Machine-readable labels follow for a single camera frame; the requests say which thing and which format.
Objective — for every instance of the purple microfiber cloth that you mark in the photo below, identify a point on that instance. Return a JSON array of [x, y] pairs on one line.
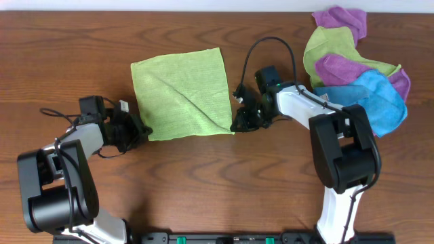
[[335, 70]]

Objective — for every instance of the light green microfiber cloth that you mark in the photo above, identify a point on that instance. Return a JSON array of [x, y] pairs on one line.
[[182, 95]]

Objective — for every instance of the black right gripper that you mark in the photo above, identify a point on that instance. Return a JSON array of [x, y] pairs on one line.
[[249, 113]]

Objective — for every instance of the blue microfiber cloth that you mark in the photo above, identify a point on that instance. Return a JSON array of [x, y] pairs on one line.
[[384, 106]]

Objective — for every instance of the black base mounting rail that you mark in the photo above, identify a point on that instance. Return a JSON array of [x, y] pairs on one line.
[[283, 238]]

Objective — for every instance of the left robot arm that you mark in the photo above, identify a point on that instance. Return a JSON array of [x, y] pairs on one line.
[[58, 192]]

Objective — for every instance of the olive green microfiber cloth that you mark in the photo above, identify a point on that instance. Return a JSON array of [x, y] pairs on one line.
[[338, 41]]

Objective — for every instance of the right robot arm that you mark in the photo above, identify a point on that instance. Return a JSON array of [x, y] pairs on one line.
[[345, 155]]

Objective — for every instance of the purple cloth at back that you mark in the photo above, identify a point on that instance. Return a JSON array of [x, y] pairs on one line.
[[336, 17]]

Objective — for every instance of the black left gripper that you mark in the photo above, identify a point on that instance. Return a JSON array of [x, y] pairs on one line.
[[132, 128]]

